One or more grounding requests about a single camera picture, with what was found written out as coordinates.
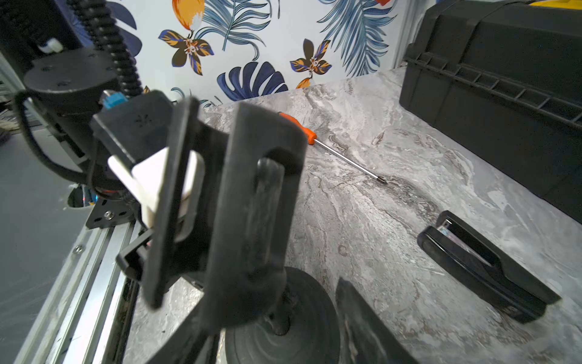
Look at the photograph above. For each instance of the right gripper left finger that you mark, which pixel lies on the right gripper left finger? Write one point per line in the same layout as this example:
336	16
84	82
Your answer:
190	343

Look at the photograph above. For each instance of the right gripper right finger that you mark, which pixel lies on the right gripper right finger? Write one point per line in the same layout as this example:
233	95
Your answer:
366	338

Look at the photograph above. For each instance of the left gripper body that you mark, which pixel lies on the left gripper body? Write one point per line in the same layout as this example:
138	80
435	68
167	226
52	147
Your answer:
136	133

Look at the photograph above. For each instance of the black round stand base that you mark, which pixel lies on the black round stand base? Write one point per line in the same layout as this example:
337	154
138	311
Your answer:
302	329

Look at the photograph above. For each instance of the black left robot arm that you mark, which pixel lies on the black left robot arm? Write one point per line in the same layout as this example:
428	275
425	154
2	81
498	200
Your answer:
96	99

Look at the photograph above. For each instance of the black plastic toolbox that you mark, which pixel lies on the black plastic toolbox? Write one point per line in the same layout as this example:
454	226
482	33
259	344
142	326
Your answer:
503	79

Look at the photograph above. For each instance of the aluminium front rail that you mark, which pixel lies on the aluminium front rail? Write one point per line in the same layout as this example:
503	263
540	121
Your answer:
87	315

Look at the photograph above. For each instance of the orange handled screwdriver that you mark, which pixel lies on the orange handled screwdriver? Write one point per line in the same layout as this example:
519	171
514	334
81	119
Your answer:
312	139

